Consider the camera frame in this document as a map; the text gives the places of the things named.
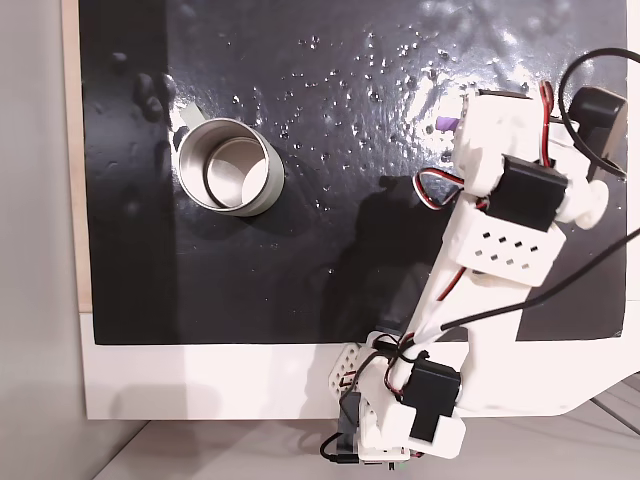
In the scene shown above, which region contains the black table mat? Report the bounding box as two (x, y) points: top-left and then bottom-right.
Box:
(78, 0), (629, 346)

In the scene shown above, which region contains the pale green steel mug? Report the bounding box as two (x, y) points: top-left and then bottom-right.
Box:
(169, 103), (287, 219)

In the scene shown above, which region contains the red white black servo wire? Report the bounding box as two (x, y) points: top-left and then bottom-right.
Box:
(411, 168), (469, 212)
(537, 80), (558, 169)

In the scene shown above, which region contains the black camera box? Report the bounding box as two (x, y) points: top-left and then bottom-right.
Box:
(568, 86), (629, 177)

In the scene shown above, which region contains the black camera cable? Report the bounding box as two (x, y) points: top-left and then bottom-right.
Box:
(441, 47), (640, 333)

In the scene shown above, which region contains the black base cable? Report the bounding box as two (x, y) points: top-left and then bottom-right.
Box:
(318, 392), (362, 466)

